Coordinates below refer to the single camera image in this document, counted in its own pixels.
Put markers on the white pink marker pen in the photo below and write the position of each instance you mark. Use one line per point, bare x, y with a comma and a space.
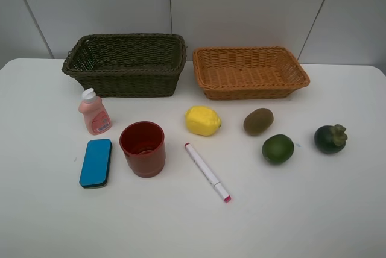
208, 173

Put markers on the green lime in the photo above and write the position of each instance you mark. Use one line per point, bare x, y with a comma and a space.
277, 149

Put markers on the dark mangosteen fruit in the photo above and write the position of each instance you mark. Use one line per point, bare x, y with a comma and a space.
330, 139

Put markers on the blue whiteboard eraser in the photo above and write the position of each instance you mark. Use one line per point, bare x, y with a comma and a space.
96, 164

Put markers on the brown kiwi fruit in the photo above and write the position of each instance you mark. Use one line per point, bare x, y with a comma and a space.
258, 121

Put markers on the pink bottle white cap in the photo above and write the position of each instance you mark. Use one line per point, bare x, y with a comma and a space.
95, 115

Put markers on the orange wicker basket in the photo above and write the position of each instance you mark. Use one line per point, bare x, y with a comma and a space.
232, 73

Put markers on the yellow lemon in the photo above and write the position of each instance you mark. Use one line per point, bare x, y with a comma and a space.
202, 120

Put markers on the red plastic cup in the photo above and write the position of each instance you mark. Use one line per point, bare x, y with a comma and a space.
143, 144

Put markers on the dark brown wicker basket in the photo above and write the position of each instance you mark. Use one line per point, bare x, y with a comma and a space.
135, 65

